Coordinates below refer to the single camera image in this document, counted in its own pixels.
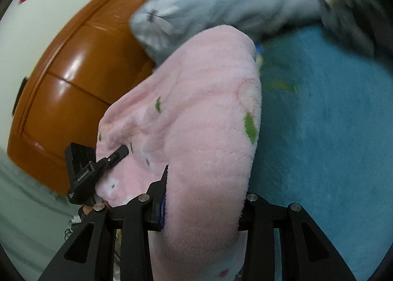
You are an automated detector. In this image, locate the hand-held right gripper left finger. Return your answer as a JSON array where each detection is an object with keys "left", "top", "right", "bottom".
[{"left": 38, "top": 164, "right": 170, "bottom": 281}]

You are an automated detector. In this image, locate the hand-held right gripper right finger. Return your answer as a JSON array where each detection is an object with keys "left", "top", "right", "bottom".
[{"left": 238, "top": 193, "right": 358, "bottom": 281}]

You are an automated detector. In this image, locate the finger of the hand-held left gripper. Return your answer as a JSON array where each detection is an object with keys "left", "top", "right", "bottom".
[{"left": 98, "top": 145, "right": 129, "bottom": 171}]

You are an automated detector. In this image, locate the pink fleece pajama garment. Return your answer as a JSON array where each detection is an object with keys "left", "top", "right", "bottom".
[{"left": 95, "top": 25, "right": 263, "bottom": 281}]

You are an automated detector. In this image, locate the teal floral blanket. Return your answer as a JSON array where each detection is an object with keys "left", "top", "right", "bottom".
[{"left": 242, "top": 25, "right": 393, "bottom": 281}]

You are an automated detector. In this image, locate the wooden headboard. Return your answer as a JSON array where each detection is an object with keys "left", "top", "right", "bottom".
[{"left": 7, "top": 0, "right": 197, "bottom": 197}]

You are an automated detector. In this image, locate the grey daisy print pillow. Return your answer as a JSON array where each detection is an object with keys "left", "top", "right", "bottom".
[{"left": 129, "top": 0, "right": 326, "bottom": 65}]

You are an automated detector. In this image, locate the black garment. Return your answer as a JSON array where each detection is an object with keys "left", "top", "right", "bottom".
[{"left": 264, "top": 0, "right": 393, "bottom": 60}]

